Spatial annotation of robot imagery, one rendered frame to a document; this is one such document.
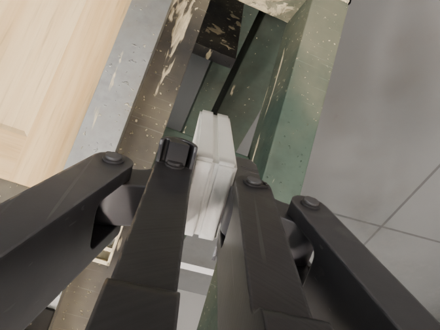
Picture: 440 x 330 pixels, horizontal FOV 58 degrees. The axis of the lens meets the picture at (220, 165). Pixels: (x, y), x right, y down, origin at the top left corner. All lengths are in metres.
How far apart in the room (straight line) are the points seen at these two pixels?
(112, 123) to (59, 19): 0.16
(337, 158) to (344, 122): 0.23
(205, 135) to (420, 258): 2.76
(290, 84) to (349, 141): 1.48
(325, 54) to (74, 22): 0.35
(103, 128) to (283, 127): 0.24
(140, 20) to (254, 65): 0.35
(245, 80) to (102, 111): 0.43
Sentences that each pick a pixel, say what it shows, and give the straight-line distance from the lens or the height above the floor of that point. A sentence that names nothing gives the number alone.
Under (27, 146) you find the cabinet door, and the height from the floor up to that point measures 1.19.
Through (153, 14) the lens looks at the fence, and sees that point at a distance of 0.58.
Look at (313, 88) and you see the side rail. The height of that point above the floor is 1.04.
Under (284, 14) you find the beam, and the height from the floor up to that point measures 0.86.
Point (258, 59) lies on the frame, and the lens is 0.85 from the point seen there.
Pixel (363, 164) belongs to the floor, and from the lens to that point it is 2.16.
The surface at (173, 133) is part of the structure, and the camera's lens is 0.60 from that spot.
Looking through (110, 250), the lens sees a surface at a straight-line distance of 0.51.
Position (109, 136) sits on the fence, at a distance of 0.52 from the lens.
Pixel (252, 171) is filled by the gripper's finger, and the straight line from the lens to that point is 0.15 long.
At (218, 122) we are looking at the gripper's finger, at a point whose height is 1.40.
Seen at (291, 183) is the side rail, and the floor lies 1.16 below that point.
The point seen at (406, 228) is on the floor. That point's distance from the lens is 2.61.
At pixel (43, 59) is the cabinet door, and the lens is 0.58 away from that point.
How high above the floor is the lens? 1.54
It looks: 46 degrees down
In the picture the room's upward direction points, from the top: 172 degrees counter-clockwise
